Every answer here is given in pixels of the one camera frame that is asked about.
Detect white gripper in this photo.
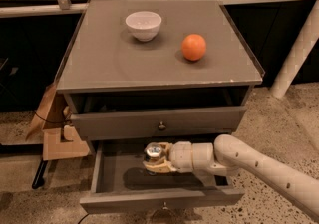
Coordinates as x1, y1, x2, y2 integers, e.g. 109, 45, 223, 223
143, 141, 193, 174

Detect silver blue redbull can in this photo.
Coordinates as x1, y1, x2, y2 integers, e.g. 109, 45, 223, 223
143, 142, 163, 175

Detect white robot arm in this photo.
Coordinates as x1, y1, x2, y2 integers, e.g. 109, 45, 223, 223
144, 134, 319, 220

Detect grey open middle drawer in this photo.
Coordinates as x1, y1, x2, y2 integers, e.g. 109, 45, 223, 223
80, 139, 244, 214

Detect grey upper drawer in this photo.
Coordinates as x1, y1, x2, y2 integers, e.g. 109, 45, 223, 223
72, 106, 246, 140

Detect grey drawer cabinet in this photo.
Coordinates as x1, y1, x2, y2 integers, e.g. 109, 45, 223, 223
54, 0, 266, 215

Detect orange fruit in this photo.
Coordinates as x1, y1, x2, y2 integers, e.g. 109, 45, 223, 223
181, 34, 206, 62

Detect white ceramic bowl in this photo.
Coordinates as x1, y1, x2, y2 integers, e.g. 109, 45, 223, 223
125, 11, 162, 42

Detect white diagonal pole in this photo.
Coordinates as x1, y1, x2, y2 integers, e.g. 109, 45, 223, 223
270, 0, 319, 99

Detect black cable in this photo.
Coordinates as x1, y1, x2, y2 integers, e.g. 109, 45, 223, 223
31, 108, 72, 125

